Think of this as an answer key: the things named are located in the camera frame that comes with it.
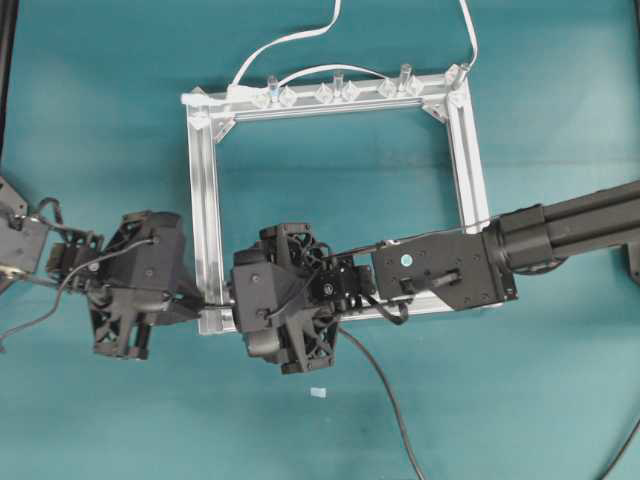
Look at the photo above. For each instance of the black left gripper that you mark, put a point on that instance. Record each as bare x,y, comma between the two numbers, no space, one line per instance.
142,284

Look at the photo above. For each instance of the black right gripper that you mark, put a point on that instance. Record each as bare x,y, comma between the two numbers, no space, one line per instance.
272,304

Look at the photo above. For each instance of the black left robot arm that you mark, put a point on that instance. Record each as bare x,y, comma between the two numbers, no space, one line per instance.
37,247

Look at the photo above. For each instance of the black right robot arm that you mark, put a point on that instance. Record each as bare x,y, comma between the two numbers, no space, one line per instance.
468,271

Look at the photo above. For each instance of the aluminium extrusion frame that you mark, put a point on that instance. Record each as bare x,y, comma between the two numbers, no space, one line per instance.
308,92

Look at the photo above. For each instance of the near short metal post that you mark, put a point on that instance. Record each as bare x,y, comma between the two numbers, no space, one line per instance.
273,87

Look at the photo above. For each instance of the short metal post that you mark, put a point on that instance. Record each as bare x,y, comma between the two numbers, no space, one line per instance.
273,87
338,84

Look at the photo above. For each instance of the middle short metal post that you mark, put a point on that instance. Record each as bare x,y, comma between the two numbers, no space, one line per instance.
338,84

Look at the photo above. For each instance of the tall far metal post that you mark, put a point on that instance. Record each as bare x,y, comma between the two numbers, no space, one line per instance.
404,77

